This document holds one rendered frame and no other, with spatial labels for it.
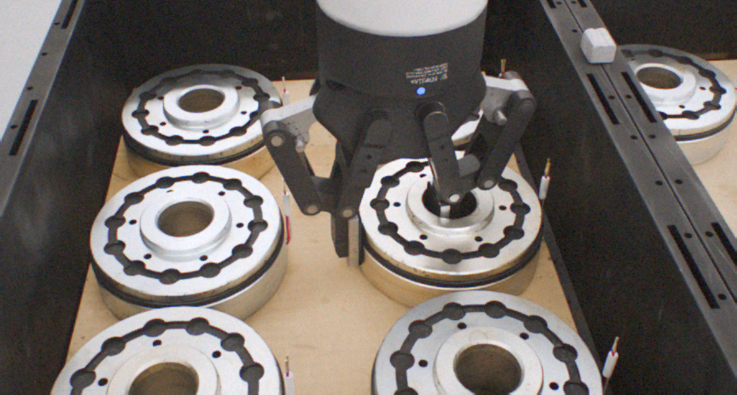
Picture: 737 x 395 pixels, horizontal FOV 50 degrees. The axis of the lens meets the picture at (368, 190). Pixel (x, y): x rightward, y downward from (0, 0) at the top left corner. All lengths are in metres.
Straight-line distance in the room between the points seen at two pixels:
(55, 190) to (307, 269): 0.14
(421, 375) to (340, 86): 0.13
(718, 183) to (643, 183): 0.18
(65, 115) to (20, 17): 0.58
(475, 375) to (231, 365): 0.11
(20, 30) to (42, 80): 0.56
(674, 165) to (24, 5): 0.83
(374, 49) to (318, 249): 0.16
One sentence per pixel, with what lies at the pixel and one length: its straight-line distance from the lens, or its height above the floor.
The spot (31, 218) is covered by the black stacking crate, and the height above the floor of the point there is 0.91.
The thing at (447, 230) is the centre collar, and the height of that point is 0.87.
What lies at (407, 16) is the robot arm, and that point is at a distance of 0.32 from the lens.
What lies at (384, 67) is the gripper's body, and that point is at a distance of 0.33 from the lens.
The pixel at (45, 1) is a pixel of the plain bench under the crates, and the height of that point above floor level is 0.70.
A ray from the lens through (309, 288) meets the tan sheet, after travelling 0.44.
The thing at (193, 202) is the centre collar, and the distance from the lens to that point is 0.45.
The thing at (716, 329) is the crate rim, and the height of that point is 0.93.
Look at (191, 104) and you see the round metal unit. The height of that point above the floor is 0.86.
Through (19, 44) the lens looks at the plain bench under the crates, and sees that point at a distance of 0.98.
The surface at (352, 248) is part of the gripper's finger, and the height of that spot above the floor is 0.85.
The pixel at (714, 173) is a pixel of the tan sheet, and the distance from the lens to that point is 0.56.
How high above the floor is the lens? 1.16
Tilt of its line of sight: 41 degrees down
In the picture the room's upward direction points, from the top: straight up
